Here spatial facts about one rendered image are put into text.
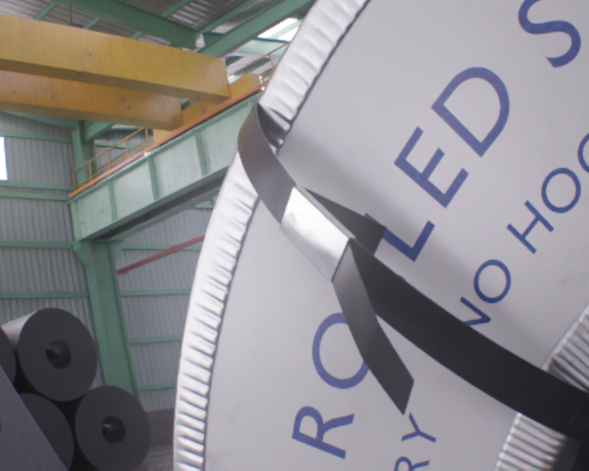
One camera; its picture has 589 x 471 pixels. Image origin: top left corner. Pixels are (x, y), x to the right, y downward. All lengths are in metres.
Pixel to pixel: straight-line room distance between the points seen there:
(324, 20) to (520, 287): 0.25
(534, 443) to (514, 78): 0.23
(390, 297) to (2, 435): 0.32
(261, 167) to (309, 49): 0.10
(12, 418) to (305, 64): 0.44
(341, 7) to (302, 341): 0.25
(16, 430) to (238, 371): 0.44
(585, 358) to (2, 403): 0.36
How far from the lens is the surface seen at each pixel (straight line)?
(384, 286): 0.49
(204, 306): 0.67
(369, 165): 0.56
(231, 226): 0.64
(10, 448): 0.21
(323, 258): 0.52
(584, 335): 0.48
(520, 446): 0.51
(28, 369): 12.67
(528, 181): 0.50
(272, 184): 0.56
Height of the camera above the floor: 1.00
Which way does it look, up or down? 13 degrees up
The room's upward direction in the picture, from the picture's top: 12 degrees counter-clockwise
